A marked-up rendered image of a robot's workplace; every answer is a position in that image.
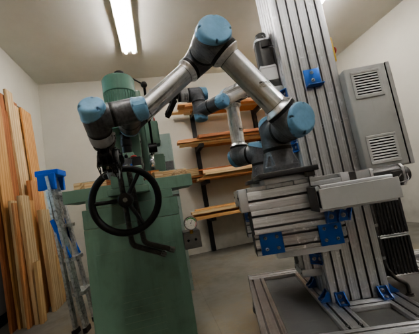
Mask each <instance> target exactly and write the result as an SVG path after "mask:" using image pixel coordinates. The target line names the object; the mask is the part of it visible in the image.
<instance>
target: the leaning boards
mask: <svg viewBox="0 0 419 334"><path fill-rule="evenodd" d="M3 94H4V95H3ZM3 94H2V93H0V263H1V273H2V278H3V287H4V293H5V303H6V308H7V319H8V324H9V333H10V334H12V333H14V332H15V331H16V330H17V329H18V330H20V329H22V328H23V329H25V328H27V329H30V328H31V327H32V326H33V325H34V324H35V325H39V324H41V325H42V324H44V323H45V322H46V321H47V313H48V312H49V307H50V306H51V307H52V312H54V311H57V310H58V309H59V308H60V307H61V306H62V305H63V304H64V302H65V301H66V292H65V288H64V282H63V278H62V272H61V268H60V262H59V258H58V252H57V248H56V242H55V238H54V232H53V228H52V225H51V223H50V221H51V218H50V212H49V209H46V204H45V200H44V192H43V191H41V192H39V191H38V184H37V178H35V175H34V172H37V171H40V168H39V163H38V156H37V151H36V143H35V139H34V131H33V127H32V119H31V114H30V113H28V112H27V111H25V110H24V109H23V108H22V107H19V108H18V107H17V104H16V103H15V102H13V94H12V93H11V92H10V91H8V90H7V89H3Z"/></svg>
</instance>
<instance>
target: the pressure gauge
mask: <svg viewBox="0 0 419 334"><path fill-rule="evenodd" d="M191 220H192V221H191ZM190 222H191V224H190ZM184 226H185V228H186V229H188V230H189V231H190V234H192V233H193V229H195V228H196V227H197V220H196V219H195V218H194V217H187V218H185V220H184Z"/></svg>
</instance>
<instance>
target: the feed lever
mask: <svg viewBox="0 0 419 334"><path fill-rule="evenodd" d="M140 85H141V87H143V90H144V95H146V87H147V83H146V82H141V84H140ZM148 126H149V132H150V140H151V143H148V148H149V153H152V154H155V152H157V151H158V149H157V144H156V143H155V142H153V137H152V128H151V123H150V120H149V121H148Z"/></svg>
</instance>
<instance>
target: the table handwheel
mask: <svg viewBox="0 0 419 334"><path fill-rule="evenodd" d="M122 172H134V173H136V174H135V176H134V179H133V181H132V183H131V185H130V187H129V189H128V191H127V193H122V194H120V195H119V197H118V199H114V200H109V201H99V202H96V196H97V192H98V190H99V188H100V186H101V184H102V183H103V182H104V181H105V179H103V174H105V173H107V172H103V173H102V176H101V175H100V176H99V177H98V178H97V179H96V180H95V182H94V183H93V185H92V187H91V189H90V192H89V197H88V208H89V212H90V215H91V217H92V219H93V221H94V222H95V224H96V225H97V226H98V227H99V228H100V229H102V230H103V231H105V232H106V233H109V234H111V235H115V236H120V237H127V236H132V235H136V234H138V233H141V232H142V231H144V230H146V229H147V228H148V227H149V226H150V225H151V224H152V223H153V222H154V221H155V220H156V218H157V216H158V214H159V212H160V209H161V205H162V193H161V190H160V187H159V185H158V183H157V182H156V180H155V178H154V177H153V176H152V175H151V174H150V173H149V172H147V171H145V170H144V169H142V168H139V167H137V166H131V165H122ZM139 175H141V176H143V177H144V178H145V179H147V181H149V183H150V184H151V186H152V188H153V190H154V194H155V204H154V209H153V211H152V213H151V215H150V216H149V218H147V220H146V221H145V220H143V218H142V217H141V216H140V214H139V213H138V212H137V211H136V209H135V208H134V206H133V205H132V204H133V203H134V198H133V196H132V195H131V193H132V191H133V189H134V186H135V184H136V181H137V179H138V177H139ZM116 203H118V204H119V205H120V206H121V207H129V208H130V210H131V211H132V212H133V214H135V216H136V217H137V218H138V220H139V222H141V225H139V226H137V227H135V228H131V229H117V228H114V227H111V226H110V225H108V224H106V223H105V222H104V221H103V220H102V219H101V217H100V216H99V214H98V212H97V208H96V206H100V205H109V204H116Z"/></svg>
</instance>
